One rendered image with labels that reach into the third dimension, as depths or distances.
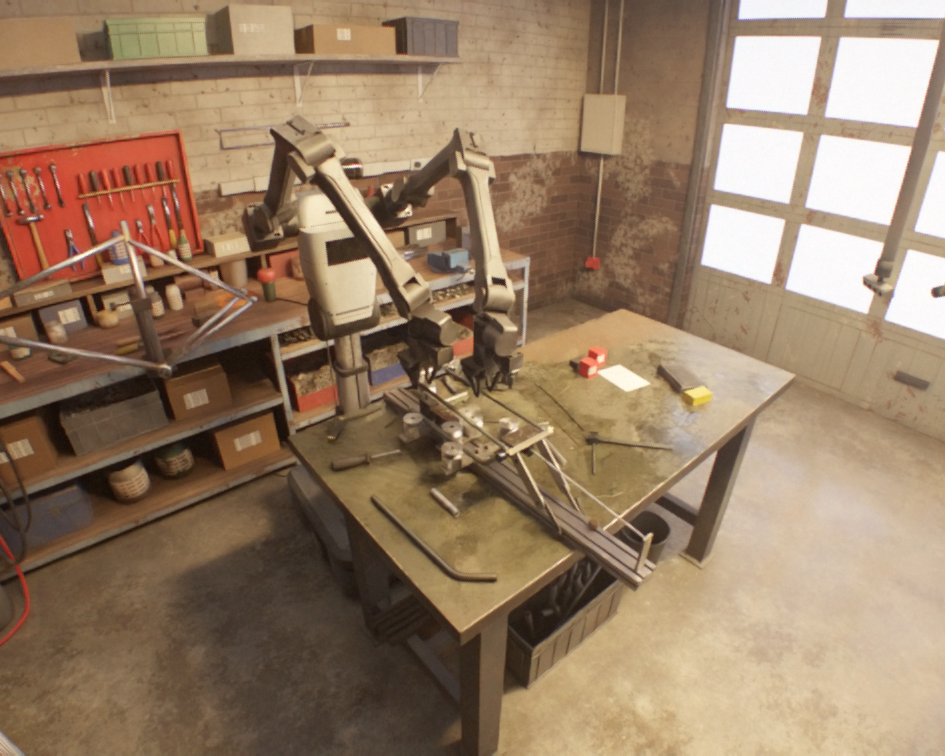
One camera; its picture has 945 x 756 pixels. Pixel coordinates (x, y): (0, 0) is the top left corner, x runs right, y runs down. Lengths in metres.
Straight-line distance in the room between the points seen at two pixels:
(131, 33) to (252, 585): 2.33
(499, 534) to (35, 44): 2.46
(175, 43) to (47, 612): 2.43
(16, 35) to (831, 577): 3.93
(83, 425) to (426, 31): 2.60
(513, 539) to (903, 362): 3.18
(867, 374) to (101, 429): 4.25
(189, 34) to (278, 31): 0.43
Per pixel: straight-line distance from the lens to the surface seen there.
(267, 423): 2.71
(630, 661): 2.07
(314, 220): 1.74
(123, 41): 2.73
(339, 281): 1.72
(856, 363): 3.99
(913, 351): 3.90
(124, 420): 2.51
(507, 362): 1.16
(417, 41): 3.25
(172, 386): 2.52
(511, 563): 1.10
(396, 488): 1.27
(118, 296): 2.88
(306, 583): 2.29
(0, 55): 2.71
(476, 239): 1.25
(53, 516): 2.72
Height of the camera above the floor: 1.71
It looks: 29 degrees down
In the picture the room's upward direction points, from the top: straight up
